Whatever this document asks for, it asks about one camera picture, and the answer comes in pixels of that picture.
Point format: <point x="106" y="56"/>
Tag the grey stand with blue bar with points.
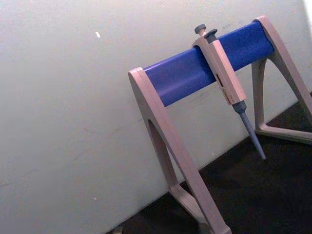
<point x="180" y="78"/>

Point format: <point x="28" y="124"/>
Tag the grey pipette with blue tip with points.
<point x="223" y="70"/>

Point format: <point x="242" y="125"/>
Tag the black table cloth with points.
<point x="256" y="190"/>

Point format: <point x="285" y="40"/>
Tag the plain pale wall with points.
<point x="73" y="97"/>

